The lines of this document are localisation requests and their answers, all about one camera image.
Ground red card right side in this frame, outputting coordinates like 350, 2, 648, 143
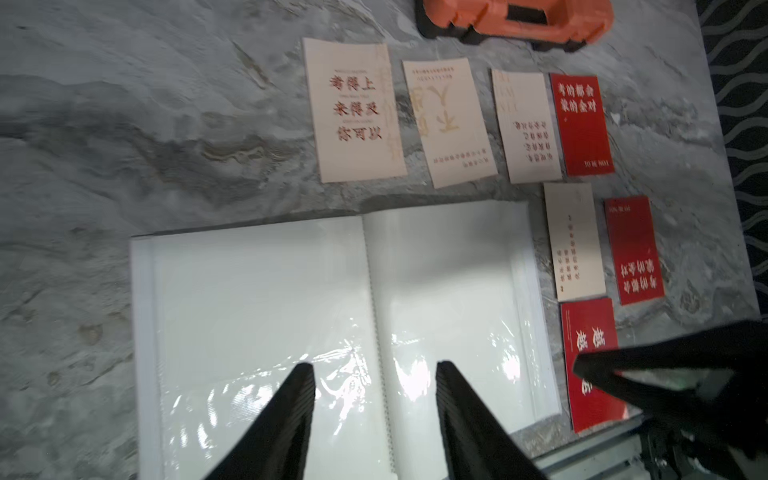
605, 196, 665, 306

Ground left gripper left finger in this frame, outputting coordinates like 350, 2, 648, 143
207, 363, 315, 479

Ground beige card vertical text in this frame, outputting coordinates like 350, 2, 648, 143
544, 183, 606, 302

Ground red card top row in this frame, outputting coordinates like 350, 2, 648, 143
550, 74, 615, 177

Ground white photo album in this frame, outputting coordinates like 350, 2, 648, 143
130, 200, 561, 479

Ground orange plastic tool case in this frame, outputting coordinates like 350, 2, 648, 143
415, 0, 614, 53

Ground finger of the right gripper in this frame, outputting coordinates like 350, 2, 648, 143
582, 320, 767, 456

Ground beige card gold characters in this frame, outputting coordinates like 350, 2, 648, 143
403, 58, 498, 189

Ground beige card small red text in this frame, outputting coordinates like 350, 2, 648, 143
491, 69, 562, 184

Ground red card gold characters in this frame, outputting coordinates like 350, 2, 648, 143
561, 297, 629, 433

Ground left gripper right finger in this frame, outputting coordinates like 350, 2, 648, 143
436, 361, 545, 479

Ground beige card red characters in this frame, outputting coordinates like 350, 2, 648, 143
303, 38, 407, 183

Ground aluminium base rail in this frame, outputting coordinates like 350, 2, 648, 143
533, 416, 651, 479

